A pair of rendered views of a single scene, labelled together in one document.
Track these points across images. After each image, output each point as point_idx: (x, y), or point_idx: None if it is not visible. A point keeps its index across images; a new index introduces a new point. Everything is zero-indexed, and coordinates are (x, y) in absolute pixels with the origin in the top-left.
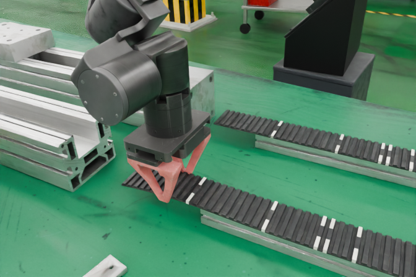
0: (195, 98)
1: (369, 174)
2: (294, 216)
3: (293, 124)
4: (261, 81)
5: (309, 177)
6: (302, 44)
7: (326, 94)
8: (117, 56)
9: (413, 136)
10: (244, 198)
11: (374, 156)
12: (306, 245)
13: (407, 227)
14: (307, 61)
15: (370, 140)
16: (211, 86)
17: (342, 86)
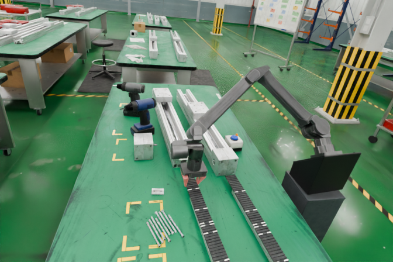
0: (224, 164)
1: (251, 227)
2: (206, 214)
3: (247, 194)
4: (269, 173)
5: (233, 213)
6: (297, 169)
7: (286, 196)
8: (181, 144)
9: (292, 234)
10: (200, 200)
11: (254, 222)
12: (199, 221)
13: (237, 247)
14: (297, 178)
15: (272, 221)
16: (235, 163)
17: (304, 199)
